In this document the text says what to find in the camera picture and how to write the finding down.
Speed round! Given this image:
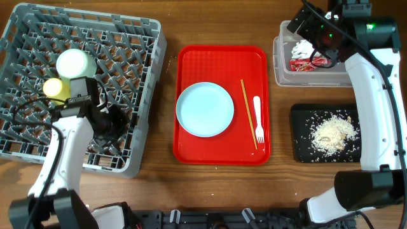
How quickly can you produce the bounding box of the large light blue plate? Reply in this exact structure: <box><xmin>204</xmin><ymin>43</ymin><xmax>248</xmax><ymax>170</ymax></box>
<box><xmin>176</xmin><ymin>82</ymin><xmax>235</xmax><ymax>138</ymax></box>

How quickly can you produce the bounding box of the spilled rice food waste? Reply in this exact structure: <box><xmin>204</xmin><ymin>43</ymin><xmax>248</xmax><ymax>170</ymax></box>
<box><xmin>294</xmin><ymin>109</ymin><xmax>362</xmax><ymax>162</ymax></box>

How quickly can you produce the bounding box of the white plastic fork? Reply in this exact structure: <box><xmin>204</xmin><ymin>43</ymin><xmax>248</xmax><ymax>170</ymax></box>
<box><xmin>253</xmin><ymin>96</ymin><xmax>265</xmax><ymax>143</ymax></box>

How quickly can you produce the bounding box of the red plastic tray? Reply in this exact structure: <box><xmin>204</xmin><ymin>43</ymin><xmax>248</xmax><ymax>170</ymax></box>
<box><xmin>173</xmin><ymin>45</ymin><xmax>271</xmax><ymax>165</ymax></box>

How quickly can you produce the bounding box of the yellow plastic cup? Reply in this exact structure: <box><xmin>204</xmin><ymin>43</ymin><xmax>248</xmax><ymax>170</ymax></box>
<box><xmin>43</xmin><ymin>78</ymin><xmax>71</xmax><ymax>105</ymax></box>

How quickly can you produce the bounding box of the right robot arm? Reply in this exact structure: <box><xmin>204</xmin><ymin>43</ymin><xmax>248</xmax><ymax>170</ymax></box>
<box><xmin>288</xmin><ymin>10</ymin><xmax>406</xmax><ymax>226</ymax></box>

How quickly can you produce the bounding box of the wooden chopstick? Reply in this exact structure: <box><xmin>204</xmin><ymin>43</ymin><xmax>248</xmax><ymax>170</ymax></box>
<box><xmin>240</xmin><ymin>79</ymin><xmax>258</xmax><ymax>150</ymax></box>

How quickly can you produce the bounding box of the white napkin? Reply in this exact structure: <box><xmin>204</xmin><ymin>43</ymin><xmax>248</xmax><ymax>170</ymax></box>
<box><xmin>291</xmin><ymin>39</ymin><xmax>315</xmax><ymax>59</ymax></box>

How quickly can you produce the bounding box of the red snack wrapper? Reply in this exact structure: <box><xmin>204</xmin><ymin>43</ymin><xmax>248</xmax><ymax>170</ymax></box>
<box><xmin>289</xmin><ymin>57</ymin><xmax>331</xmax><ymax>72</ymax></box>

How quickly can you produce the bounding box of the black plastic tray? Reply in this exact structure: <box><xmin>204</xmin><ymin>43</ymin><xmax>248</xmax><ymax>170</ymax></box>
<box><xmin>289</xmin><ymin>102</ymin><xmax>363</xmax><ymax>163</ymax></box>

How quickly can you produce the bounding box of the grey dishwasher rack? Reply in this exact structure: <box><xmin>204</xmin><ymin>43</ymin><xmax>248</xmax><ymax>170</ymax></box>
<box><xmin>1</xmin><ymin>3</ymin><xmax>167</xmax><ymax>179</ymax></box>

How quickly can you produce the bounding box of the clear plastic bin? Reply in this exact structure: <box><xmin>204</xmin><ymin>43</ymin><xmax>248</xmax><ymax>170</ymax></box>
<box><xmin>273</xmin><ymin>20</ymin><xmax>352</xmax><ymax>87</ymax></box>

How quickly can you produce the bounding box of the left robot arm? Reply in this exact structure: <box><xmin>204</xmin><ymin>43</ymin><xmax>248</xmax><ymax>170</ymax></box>
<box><xmin>8</xmin><ymin>101</ymin><xmax>141</xmax><ymax>228</ymax></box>

